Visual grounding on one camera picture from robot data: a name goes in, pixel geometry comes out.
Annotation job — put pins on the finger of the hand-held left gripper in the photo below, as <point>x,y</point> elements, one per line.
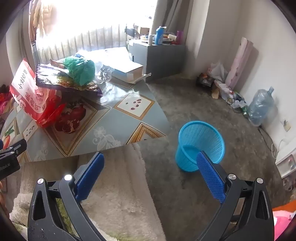
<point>17,147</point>

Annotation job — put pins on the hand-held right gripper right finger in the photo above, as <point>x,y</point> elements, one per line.
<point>211,178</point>

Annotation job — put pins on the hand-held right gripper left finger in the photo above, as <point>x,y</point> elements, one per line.
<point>90,176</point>

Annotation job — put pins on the blue plastic mesh basket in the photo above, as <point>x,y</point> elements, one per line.
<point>203,134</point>

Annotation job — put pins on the red printed plastic bag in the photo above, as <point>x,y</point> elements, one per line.
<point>30,97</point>

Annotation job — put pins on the purple gold snack bag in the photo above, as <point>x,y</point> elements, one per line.
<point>50,78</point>

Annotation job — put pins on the clear plastic bottle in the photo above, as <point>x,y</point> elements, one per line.
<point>103,74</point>

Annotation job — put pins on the white cardboard box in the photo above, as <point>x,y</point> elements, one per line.
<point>124,68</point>

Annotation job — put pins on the white fluffy blanket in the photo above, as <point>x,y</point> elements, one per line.
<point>120,204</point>

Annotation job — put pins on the green fuzzy cushion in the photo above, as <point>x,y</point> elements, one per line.
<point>63,213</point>

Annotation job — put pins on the red patterned item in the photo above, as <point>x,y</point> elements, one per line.
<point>5,99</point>

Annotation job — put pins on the fruit print tablecloth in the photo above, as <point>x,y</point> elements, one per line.
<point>120,125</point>

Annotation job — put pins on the white small appliance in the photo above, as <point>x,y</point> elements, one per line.
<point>286,165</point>

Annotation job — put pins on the orange board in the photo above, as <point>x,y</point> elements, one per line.
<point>283,207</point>

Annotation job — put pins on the pink cloth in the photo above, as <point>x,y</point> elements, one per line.
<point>281,222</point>

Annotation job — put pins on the pile of mixed wrappers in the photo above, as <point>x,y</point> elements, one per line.
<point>229,95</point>

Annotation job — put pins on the large clear water jug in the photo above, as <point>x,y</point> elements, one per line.
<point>261,106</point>

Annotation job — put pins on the dark snack box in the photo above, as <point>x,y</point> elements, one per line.
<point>204,80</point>

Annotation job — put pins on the green plastic bag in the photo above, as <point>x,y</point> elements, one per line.
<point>81,69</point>

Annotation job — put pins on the white plastic bag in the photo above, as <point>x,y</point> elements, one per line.
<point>217,70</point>

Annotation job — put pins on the pink patterned roll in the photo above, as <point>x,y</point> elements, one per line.
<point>240,62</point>

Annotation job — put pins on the grey cabinet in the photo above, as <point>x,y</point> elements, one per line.
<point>161,60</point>

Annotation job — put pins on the beige quilted jacket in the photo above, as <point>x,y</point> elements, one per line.
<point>46,14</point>

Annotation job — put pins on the grey slatted railing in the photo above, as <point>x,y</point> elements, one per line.
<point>101,38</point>

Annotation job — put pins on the purple cup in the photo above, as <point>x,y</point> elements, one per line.
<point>180,37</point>

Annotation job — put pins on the pile of small household items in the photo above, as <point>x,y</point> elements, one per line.
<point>170,38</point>

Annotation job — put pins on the black box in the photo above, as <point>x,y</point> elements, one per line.
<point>130,32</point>

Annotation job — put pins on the blue bottle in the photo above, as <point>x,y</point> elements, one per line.
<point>159,36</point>

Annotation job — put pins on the brown cardboard box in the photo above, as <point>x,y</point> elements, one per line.
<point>143,30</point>

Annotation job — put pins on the large window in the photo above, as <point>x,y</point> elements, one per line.
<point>97,14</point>

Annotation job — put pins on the grey curtain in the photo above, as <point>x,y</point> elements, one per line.
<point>180,14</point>

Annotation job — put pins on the wall socket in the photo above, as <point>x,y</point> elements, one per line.
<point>287,126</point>

